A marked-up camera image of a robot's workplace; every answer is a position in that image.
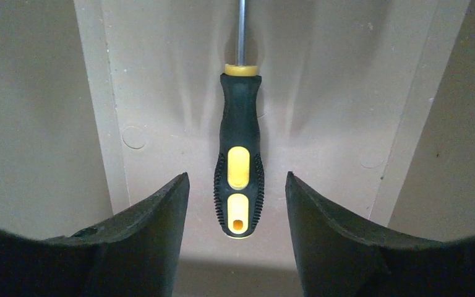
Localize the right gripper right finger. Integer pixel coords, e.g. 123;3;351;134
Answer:
285;173;475;296

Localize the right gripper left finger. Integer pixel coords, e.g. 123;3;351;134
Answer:
0;173;189;296

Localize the black yellow screwdriver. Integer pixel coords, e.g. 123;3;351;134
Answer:
213;1;265;239

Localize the tan plastic tool bin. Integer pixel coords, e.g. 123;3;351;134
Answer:
0;1;475;296

